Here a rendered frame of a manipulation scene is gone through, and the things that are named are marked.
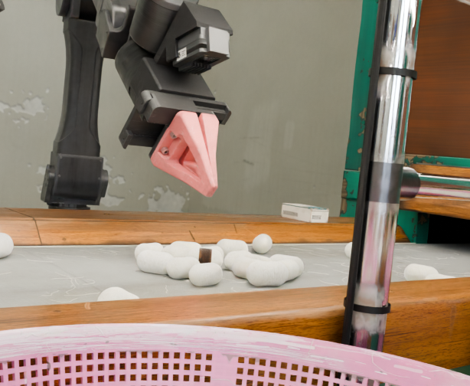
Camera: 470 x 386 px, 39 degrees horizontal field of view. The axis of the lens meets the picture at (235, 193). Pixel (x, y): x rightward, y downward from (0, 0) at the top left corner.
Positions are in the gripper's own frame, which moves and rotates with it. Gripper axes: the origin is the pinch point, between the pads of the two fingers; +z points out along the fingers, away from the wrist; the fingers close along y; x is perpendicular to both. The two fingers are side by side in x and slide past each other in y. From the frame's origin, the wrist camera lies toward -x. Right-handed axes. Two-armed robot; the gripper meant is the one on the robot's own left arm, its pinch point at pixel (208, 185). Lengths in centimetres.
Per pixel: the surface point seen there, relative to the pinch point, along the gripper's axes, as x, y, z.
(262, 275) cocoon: -1.4, -0.9, 11.6
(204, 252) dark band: 3.2, -1.2, 5.4
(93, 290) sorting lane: 1.1, -14.7, 10.4
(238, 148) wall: 102, 134, -129
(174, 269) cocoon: 1.6, -6.6, 8.4
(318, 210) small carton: 11.7, 29.3, -8.5
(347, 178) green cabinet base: 16, 48, -20
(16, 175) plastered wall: 140, 57, -145
